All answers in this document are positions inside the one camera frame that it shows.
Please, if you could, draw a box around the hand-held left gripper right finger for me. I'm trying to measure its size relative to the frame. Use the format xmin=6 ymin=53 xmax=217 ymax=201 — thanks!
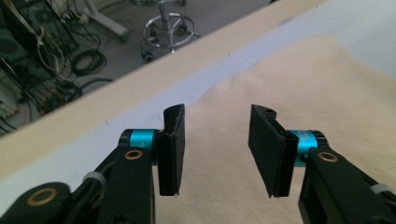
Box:
xmin=247 ymin=104 xmax=300 ymax=199

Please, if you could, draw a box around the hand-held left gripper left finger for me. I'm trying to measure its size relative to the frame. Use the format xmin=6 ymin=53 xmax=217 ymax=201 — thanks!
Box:
xmin=155 ymin=103 xmax=187 ymax=198

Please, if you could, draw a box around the cream towel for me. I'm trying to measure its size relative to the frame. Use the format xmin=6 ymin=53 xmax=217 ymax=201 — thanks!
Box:
xmin=153 ymin=35 xmax=396 ymax=224

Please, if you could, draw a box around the black round stool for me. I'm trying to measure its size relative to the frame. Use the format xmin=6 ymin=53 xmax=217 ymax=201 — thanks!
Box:
xmin=140 ymin=0 xmax=201 ymax=63

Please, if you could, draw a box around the white stand leg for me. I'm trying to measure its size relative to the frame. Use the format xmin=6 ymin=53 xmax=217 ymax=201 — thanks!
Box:
xmin=83 ymin=0 xmax=131 ymax=42

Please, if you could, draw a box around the white foam mat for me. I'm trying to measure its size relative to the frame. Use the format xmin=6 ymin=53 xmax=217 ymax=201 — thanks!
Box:
xmin=0 ymin=0 xmax=396 ymax=216

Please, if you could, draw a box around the black computer tower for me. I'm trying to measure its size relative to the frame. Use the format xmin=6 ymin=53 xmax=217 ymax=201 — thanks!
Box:
xmin=0 ymin=18 xmax=54 ymax=82
xmin=13 ymin=0 xmax=78 ymax=52

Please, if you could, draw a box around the bundle of coloured wires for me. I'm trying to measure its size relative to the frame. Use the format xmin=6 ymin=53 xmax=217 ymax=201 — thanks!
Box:
xmin=18 ymin=78 xmax=84 ymax=114

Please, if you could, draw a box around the coiled black cable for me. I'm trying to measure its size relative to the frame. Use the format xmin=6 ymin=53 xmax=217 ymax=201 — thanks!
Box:
xmin=70 ymin=49 xmax=108 ymax=77

